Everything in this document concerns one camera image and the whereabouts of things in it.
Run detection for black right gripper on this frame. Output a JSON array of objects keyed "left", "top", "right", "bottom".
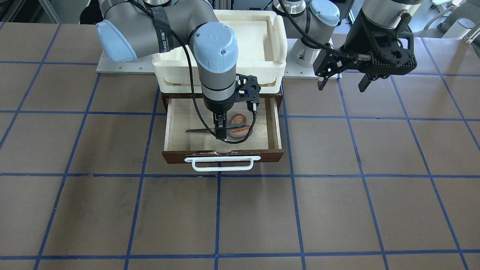
[{"left": 204, "top": 75, "right": 261, "bottom": 140}]

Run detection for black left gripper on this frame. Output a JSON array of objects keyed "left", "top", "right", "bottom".
[{"left": 313, "top": 8, "right": 417, "bottom": 93}]

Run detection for grey orange scissors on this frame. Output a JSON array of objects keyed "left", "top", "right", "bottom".
[{"left": 184, "top": 115, "right": 252, "bottom": 140}]

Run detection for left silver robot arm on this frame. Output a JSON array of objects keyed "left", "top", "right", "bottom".
[{"left": 271, "top": 0, "right": 421, "bottom": 92}]

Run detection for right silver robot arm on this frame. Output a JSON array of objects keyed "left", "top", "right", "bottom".
[{"left": 96, "top": 0, "right": 261, "bottom": 142}]

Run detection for dark brown drawer cabinet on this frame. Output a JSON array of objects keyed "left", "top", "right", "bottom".
[{"left": 160, "top": 84, "right": 283, "bottom": 111}]

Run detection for white plastic tray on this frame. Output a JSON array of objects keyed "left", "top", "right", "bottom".
[{"left": 152, "top": 10, "right": 288, "bottom": 94}]

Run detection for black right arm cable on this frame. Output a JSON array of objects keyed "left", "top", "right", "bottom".
[{"left": 129, "top": 0, "right": 258, "bottom": 144}]

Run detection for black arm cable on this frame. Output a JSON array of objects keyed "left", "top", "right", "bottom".
[
  {"left": 129, "top": 0, "right": 258, "bottom": 144},
  {"left": 277, "top": 0, "right": 372, "bottom": 62}
]

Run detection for wooden drawer with white handle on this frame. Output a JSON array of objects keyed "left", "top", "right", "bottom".
[{"left": 162, "top": 98, "right": 284, "bottom": 171}]

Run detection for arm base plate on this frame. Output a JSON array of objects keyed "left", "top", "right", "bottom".
[
  {"left": 96, "top": 51, "right": 155, "bottom": 75},
  {"left": 283, "top": 35, "right": 321, "bottom": 79}
]

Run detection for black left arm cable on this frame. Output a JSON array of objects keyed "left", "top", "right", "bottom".
[{"left": 277, "top": 0, "right": 372, "bottom": 62}]

